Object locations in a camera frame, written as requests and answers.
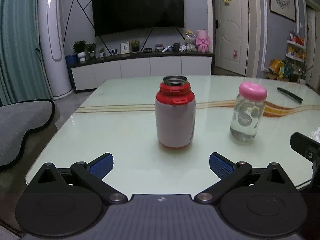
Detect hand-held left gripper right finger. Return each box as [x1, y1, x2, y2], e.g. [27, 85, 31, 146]
[195, 152, 299, 204]

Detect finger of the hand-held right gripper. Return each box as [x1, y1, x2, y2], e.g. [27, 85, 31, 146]
[290, 132, 320, 166]

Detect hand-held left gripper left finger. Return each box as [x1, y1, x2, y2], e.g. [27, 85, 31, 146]
[26, 152, 128, 205]

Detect clear glass bottle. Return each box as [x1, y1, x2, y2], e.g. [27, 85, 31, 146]
[230, 94, 266, 143]

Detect red and white thermos bottle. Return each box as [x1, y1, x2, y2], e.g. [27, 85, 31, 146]
[154, 75, 196, 150]

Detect pink spotted ball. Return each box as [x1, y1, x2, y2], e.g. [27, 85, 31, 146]
[239, 82, 267, 102]

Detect black remote control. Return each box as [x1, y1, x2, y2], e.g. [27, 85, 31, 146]
[276, 87, 303, 104]

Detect yellow snack bags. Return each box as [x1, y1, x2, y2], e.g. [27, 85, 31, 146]
[269, 59, 285, 78]

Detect grey seat cushion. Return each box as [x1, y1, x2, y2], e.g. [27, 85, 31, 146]
[0, 99, 55, 167]

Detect snack shelf rack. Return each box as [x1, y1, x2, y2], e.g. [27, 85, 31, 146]
[285, 31, 307, 83]

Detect white television cabinet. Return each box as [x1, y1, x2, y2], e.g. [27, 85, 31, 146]
[68, 51, 215, 92]

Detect small green potted plant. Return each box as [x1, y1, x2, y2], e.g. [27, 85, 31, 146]
[86, 43, 97, 59]

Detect green plant in white pot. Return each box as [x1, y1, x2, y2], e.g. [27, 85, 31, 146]
[73, 40, 87, 62]

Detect pink gift box with bow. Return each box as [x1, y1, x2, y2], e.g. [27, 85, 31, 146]
[196, 29, 211, 53]

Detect flower bouquet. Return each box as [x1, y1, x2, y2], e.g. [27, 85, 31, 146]
[185, 29, 197, 52]

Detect white door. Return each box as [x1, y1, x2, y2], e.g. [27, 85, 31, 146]
[213, 0, 250, 76]

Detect white tower air conditioner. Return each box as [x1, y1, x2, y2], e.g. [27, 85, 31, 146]
[37, 0, 73, 100]

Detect green curtain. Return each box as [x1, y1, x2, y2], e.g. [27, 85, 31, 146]
[0, 0, 54, 105]

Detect framed ink painting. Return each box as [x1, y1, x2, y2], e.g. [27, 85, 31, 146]
[267, 0, 297, 22]

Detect black curved television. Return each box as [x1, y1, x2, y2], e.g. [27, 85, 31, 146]
[91, 0, 185, 37]

